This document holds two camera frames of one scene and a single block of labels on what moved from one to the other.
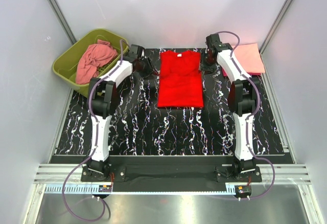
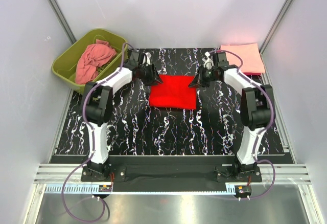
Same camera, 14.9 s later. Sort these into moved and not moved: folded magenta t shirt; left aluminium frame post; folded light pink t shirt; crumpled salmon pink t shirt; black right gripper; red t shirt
Moved: black right gripper; red t shirt
Not moved: folded light pink t shirt; folded magenta t shirt; left aluminium frame post; crumpled salmon pink t shirt
